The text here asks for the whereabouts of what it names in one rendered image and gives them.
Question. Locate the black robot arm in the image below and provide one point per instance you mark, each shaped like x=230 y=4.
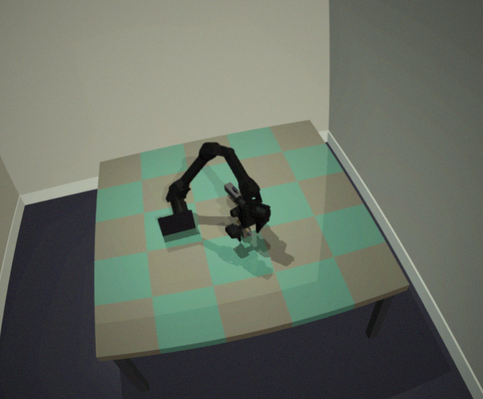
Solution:
x=248 y=187

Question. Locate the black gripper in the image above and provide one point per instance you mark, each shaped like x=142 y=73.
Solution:
x=246 y=222

